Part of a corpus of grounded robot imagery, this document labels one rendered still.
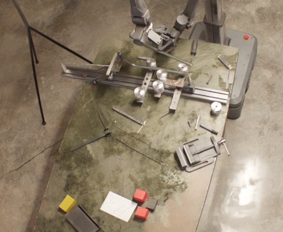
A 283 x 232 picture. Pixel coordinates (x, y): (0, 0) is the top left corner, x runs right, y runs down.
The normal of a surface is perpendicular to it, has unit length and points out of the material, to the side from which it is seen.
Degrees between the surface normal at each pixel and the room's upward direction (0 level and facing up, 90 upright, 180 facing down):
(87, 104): 0
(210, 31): 90
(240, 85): 0
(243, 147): 0
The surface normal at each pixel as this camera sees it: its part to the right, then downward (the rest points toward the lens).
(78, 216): -0.15, -0.48
